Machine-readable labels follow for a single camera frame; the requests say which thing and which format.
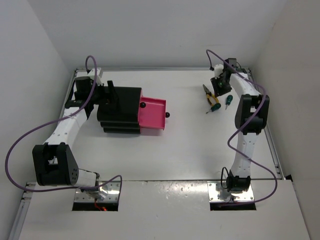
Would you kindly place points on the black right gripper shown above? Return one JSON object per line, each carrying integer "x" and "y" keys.
{"x": 218, "y": 91}

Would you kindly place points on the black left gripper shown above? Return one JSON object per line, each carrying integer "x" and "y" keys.
{"x": 110, "y": 98}

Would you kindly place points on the yellow black pliers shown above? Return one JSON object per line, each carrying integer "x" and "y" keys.
{"x": 211, "y": 99}

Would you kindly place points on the green stubby screwdriver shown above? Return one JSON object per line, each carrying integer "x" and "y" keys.
{"x": 214, "y": 108}
{"x": 228, "y": 101}

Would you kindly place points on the pink drawer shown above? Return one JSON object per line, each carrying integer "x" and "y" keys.
{"x": 154, "y": 114}
{"x": 142, "y": 103}
{"x": 146, "y": 131}

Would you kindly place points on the pink top drawer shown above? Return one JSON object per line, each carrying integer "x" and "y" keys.
{"x": 142, "y": 103}

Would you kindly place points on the pink bottom drawer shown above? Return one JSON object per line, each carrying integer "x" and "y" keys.
{"x": 146, "y": 131}

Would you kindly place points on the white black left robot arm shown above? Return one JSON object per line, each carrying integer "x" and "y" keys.
{"x": 54, "y": 162}

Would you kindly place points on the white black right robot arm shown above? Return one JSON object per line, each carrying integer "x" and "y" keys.
{"x": 250, "y": 120}

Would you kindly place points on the black drawer cabinet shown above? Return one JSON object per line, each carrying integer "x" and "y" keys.
{"x": 125, "y": 121}

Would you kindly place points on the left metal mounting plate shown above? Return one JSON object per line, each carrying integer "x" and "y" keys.
{"x": 108, "y": 193}

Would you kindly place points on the metal mounting plate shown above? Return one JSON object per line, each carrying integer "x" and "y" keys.
{"x": 108, "y": 193}
{"x": 218, "y": 195}

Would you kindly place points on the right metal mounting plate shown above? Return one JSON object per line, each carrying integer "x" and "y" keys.
{"x": 218, "y": 195}

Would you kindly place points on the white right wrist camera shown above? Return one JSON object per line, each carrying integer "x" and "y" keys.
{"x": 218, "y": 70}

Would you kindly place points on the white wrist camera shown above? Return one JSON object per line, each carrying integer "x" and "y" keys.
{"x": 218, "y": 70}
{"x": 92, "y": 74}

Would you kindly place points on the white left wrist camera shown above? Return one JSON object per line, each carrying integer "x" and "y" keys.
{"x": 92, "y": 74}

